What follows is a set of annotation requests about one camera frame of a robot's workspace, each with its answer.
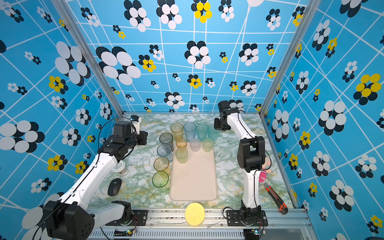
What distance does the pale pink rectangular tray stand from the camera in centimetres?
82

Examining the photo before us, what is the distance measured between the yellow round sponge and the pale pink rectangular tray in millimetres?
41

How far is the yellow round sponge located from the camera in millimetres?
722

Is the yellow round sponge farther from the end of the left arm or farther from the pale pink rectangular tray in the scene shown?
the end of the left arm
